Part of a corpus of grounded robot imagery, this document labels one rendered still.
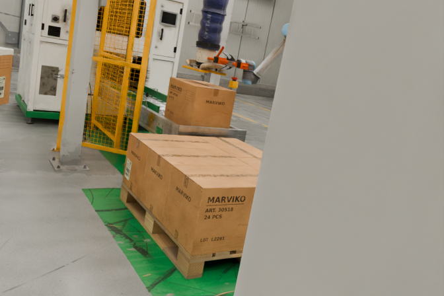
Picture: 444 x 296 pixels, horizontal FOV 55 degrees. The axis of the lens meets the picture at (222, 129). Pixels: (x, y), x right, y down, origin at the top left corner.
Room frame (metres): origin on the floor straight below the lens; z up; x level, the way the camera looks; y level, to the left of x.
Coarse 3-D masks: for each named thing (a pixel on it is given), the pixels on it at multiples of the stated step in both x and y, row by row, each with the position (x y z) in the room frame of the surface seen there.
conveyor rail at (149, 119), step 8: (112, 96) 5.04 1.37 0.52; (112, 104) 4.99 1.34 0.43; (128, 104) 4.56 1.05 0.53; (144, 112) 4.16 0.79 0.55; (152, 112) 3.98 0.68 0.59; (144, 120) 4.13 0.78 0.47; (152, 120) 3.97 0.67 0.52; (160, 120) 3.82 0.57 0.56; (168, 120) 3.71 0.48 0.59; (152, 128) 3.95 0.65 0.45; (168, 128) 3.65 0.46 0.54; (176, 128) 3.51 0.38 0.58
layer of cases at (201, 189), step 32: (128, 160) 3.13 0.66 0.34; (160, 160) 2.67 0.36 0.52; (192, 160) 2.71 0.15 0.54; (224, 160) 2.86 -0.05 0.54; (256, 160) 3.04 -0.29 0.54; (160, 192) 2.60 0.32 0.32; (192, 192) 2.26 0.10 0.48; (224, 192) 2.26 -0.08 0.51; (192, 224) 2.21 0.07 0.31; (224, 224) 2.28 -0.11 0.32
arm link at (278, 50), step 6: (282, 42) 3.94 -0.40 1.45; (276, 48) 3.96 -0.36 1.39; (282, 48) 3.94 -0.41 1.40; (270, 54) 3.98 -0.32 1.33; (276, 54) 3.96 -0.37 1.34; (264, 60) 4.00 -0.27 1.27; (270, 60) 3.97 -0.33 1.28; (258, 66) 4.02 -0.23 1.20; (264, 66) 3.99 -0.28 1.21; (252, 72) 4.05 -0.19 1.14; (258, 72) 4.00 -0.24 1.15; (264, 72) 4.02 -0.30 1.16; (258, 78) 4.02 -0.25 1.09; (252, 84) 4.07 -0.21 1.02
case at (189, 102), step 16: (176, 80) 3.98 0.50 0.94; (192, 80) 4.19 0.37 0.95; (176, 96) 3.93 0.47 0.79; (192, 96) 3.65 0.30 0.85; (208, 96) 3.67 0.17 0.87; (224, 96) 3.75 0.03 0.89; (176, 112) 3.88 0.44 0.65; (192, 112) 3.61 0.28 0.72; (208, 112) 3.69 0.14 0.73; (224, 112) 3.77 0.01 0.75
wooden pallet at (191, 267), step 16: (128, 192) 3.07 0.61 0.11; (128, 208) 3.01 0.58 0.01; (144, 208) 2.77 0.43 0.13; (144, 224) 2.73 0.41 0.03; (160, 224) 2.54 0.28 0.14; (160, 240) 2.54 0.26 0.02; (176, 240) 2.33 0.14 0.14; (176, 256) 2.38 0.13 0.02; (192, 256) 2.19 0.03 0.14; (208, 256) 2.24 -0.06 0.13; (224, 256) 2.30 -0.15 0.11; (240, 256) 2.49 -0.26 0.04; (192, 272) 2.20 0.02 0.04
